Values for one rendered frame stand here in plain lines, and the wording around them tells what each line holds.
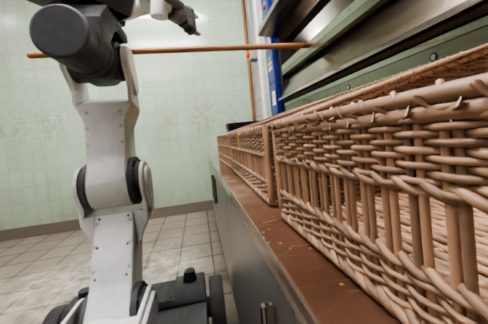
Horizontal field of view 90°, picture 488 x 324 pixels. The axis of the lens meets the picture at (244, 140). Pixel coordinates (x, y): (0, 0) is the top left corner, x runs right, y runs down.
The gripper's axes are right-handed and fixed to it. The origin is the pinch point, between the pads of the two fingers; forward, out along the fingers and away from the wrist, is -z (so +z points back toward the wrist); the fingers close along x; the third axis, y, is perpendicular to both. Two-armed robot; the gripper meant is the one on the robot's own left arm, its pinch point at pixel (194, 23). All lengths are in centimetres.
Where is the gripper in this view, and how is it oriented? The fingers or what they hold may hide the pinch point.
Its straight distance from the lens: 130.3
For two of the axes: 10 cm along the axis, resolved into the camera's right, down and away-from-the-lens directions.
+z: -4.1, 0.5, -9.1
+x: 1.2, 9.9, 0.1
